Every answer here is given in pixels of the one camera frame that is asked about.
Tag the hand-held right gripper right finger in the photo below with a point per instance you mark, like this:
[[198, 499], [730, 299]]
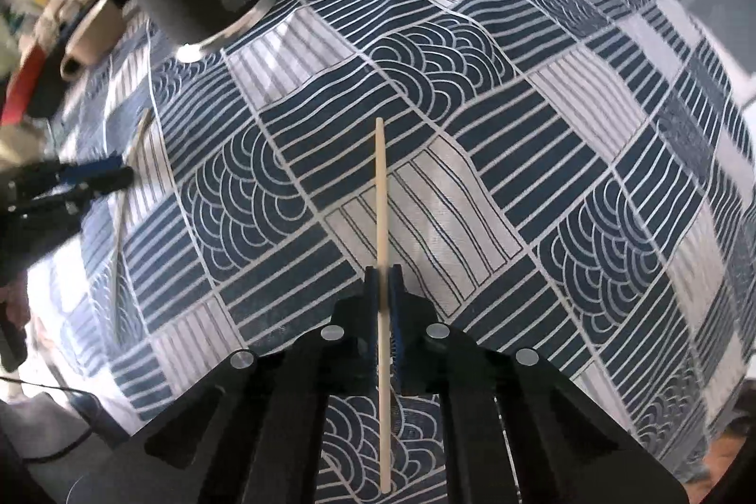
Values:
[[397, 315]]

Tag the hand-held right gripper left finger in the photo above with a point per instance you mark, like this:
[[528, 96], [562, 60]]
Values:
[[371, 315]]

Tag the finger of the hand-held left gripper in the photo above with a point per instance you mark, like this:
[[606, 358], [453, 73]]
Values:
[[109, 182], [94, 167]]

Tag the light wooden chopstick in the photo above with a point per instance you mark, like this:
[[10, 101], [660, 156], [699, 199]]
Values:
[[127, 209], [382, 197]]

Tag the red object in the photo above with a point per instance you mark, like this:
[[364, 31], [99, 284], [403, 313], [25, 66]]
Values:
[[20, 85]]

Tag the beige ceramic mug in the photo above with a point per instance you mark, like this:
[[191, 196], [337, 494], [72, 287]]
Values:
[[94, 37]]

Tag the blue white patterned tablecloth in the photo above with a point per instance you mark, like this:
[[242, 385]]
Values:
[[472, 185]]

